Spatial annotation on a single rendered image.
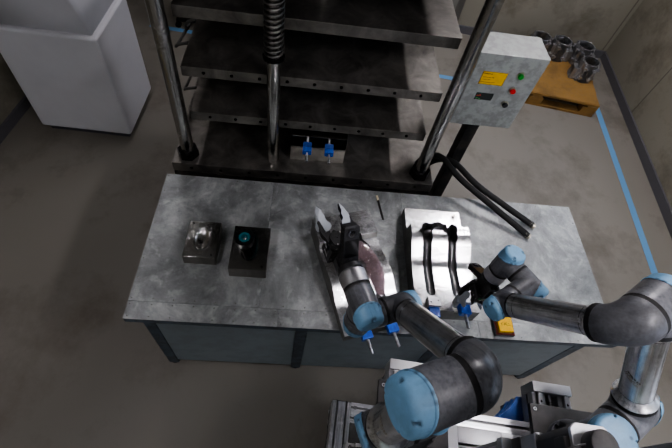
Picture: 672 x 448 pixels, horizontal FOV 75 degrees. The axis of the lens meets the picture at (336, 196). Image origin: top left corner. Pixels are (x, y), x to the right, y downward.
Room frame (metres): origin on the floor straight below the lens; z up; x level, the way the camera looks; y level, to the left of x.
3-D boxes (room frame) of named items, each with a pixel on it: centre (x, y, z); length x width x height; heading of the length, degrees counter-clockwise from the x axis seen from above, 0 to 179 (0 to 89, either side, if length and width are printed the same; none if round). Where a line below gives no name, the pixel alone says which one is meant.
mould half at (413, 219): (0.98, -0.49, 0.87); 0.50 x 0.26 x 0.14; 9
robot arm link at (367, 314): (0.45, -0.13, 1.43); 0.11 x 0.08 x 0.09; 28
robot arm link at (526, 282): (0.71, -0.66, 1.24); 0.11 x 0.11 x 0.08; 42
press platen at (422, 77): (1.81, 0.24, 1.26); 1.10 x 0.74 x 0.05; 99
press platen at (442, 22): (1.82, 0.24, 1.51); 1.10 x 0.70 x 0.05; 99
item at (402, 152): (1.76, 0.23, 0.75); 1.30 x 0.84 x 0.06; 99
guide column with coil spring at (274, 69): (1.40, 0.35, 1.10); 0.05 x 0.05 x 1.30
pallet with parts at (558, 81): (3.64, -1.57, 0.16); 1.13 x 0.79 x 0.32; 93
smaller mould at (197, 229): (0.84, 0.51, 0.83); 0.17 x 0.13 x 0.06; 9
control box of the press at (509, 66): (1.71, -0.60, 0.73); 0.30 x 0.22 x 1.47; 99
